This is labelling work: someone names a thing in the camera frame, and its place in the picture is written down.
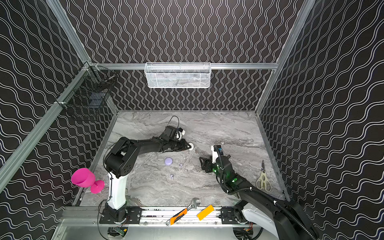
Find white wire mesh basket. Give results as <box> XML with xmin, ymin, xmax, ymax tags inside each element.
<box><xmin>144</xmin><ymin>62</ymin><xmax>212</xmax><ymax>89</ymax></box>

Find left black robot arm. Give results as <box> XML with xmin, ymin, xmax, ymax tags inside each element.
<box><xmin>103</xmin><ymin>126</ymin><xmax>194</xmax><ymax>223</ymax></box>

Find pliers with beige handles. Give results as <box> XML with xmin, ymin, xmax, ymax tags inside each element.
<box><xmin>256</xmin><ymin>161</ymin><xmax>272</xmax><ymax>193</ymax></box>

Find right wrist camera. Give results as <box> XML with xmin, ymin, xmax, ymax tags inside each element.
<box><xmin>211</xmin><ymin>145</ymin><xmax>224</xmax><ymax>164</ymax></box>

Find pink plastic goblet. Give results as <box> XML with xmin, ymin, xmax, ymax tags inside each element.
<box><xmin>71</xmin><ymin>168</ymin><xmax>105</xmax><ymax>194</ymax></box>

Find black wire basket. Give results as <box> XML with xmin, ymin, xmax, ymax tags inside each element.
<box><xmin>60</xmin><ymin>66</ymin><xmax>118</xmax><ymax>122</ymax></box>

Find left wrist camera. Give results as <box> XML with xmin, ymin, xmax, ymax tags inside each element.
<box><xmin>164</xmin><ymin>126</ymin><xmax>185</xmax><ymax>141</ymax></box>

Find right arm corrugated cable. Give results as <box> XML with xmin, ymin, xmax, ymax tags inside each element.
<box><xmin>217</xmin><ymin>146</ymin><xmax>319</xmax><ymax>240</ymax></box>

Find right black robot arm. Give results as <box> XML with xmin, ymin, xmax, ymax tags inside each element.
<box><xmin>199</xmin><ymin>156</ymin><xmax>319</xmax><ymax>240</ymax></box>

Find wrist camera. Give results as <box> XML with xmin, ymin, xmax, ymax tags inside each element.
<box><xmin>164</xmin><ymin>126</ymin><xmax>185</xmax><ymax>141</ymax></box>
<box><xmin>211</xmin><ymin>145</ymin><xmax>224</xmax><ymax>164</ymax></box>

